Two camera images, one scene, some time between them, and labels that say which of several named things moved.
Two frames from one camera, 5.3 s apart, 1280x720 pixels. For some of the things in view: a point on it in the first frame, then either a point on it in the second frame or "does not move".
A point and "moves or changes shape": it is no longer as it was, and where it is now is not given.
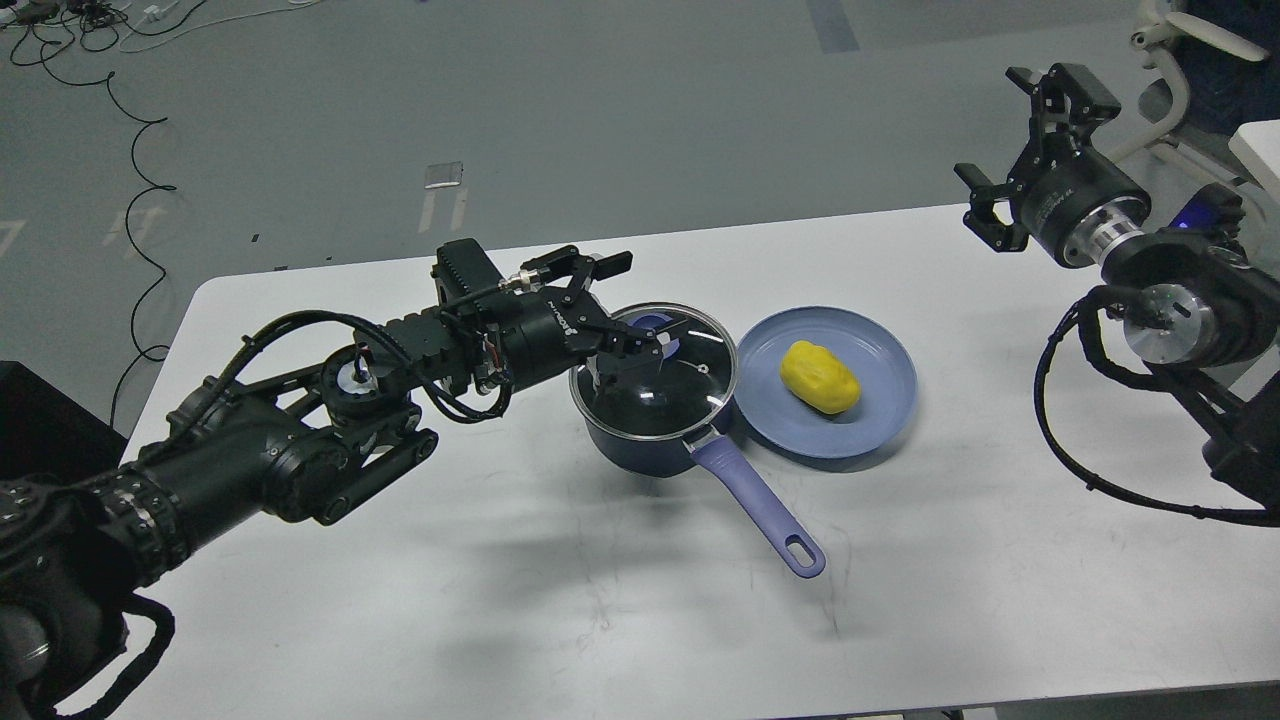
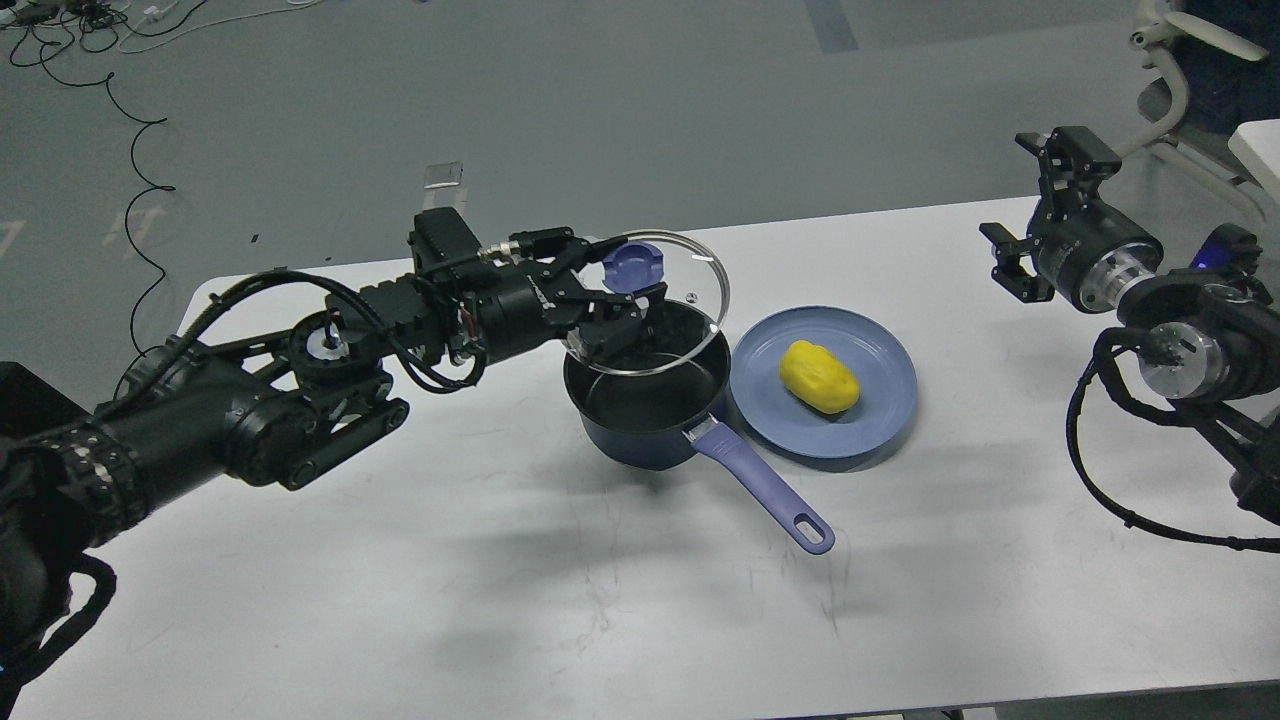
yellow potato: (819, 377) does not move
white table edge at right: (1257, 143) does not move
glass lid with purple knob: (650, 395) → (698, 292)
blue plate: (772, 415) does not move
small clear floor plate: (443, 174) does not move
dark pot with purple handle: (798, 546) moves or changes shape
